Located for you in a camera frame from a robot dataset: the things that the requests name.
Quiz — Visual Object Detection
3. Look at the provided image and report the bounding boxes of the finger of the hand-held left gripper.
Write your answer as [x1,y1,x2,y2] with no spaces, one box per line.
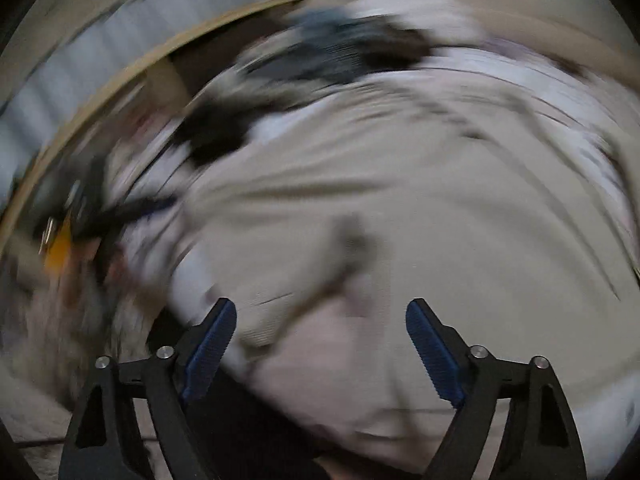
[82,194,179,237]

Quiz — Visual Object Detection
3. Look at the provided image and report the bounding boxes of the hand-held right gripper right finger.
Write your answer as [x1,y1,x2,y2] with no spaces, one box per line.
[405,298,587,480]

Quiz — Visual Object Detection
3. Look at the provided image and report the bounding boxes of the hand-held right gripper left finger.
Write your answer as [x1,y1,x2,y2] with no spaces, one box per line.
[59,297,237,480]

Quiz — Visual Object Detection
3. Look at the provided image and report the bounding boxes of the beige garment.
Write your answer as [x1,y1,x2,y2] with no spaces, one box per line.
[165,72,640,476]

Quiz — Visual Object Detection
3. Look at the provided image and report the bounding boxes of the pile of mixed clothes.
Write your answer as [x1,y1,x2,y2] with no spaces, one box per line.
[105,45,640,281]

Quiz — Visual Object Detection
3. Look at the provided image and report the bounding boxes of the black garment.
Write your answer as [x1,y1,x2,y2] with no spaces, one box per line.
[172,95,261,166]

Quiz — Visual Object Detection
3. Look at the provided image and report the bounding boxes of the white curtain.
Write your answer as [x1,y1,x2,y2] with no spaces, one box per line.
[0,0,281,126]

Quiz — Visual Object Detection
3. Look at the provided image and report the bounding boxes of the dark grey garment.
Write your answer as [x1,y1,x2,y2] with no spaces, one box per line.
[260,45,361,81]

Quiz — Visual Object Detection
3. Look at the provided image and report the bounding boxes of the blue denim jeans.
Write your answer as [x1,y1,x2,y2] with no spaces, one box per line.
[287,7,386,61]

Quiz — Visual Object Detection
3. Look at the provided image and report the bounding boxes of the dark brown garment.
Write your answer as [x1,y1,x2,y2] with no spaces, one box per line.
[360,17,436,68]

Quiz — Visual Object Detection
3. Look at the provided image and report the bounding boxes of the beige fluffy blanket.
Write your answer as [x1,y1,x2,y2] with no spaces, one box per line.
[465,0,640,76]

